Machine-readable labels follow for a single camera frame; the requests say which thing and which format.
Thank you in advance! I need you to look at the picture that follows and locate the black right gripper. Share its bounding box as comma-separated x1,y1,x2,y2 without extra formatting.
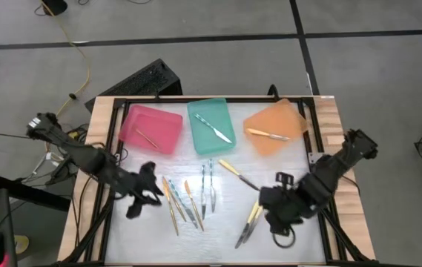
258,184,306,237

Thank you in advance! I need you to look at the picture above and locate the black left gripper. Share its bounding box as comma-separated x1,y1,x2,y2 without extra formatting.
121,160,165,220

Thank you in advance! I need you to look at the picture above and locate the pink plastic bin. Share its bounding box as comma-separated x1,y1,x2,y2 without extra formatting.
118,104,184,156

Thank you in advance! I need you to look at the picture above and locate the teal plastic bin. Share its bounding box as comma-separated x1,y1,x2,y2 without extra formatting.
186,97,237,156

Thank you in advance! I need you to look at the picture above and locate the orange plastic bin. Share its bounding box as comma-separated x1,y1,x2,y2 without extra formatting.
243,97,309,157

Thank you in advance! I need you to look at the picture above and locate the black perforated computer case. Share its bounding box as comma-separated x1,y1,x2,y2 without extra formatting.
84,58,184,113

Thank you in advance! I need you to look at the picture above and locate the black floor beam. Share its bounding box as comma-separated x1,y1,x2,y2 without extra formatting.
0,173,71,213

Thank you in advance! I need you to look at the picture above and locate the black stand base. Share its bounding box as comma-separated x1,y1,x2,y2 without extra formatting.
41,0,69,17

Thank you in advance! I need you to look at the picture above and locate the black cable loop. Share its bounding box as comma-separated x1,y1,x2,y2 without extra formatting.
272,225,297,250

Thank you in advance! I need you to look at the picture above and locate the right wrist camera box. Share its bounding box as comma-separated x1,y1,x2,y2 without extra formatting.
274,171,295,189

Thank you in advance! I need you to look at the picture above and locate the black table frame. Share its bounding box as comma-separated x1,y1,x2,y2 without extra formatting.
57,94,378,267

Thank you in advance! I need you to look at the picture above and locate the floor cable bundle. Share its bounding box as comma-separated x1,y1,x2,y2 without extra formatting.
19,122,89,186

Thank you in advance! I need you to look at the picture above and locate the black clamp bracket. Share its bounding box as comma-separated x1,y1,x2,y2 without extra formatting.
267,84,281,102

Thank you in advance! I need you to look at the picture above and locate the yellow hanging cable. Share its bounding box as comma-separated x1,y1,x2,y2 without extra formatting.
39,0,91,116

